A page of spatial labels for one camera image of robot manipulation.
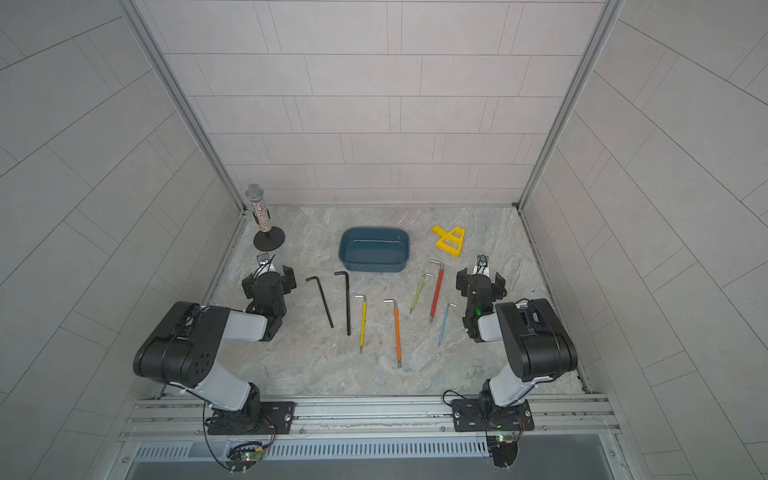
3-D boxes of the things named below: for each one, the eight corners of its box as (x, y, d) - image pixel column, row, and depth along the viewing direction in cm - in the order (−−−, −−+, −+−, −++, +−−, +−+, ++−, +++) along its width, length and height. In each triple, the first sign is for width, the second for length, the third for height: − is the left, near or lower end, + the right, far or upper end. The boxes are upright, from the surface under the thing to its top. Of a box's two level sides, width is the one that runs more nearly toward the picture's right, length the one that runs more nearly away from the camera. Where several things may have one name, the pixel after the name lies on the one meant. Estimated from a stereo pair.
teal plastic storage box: (336, 272, 100) (334, 263, 96) (342, 236, 110) (340, 227, 106) (410, 272, 100) (411, 264, 96) (409, 236, 110) (410, 227, 106)
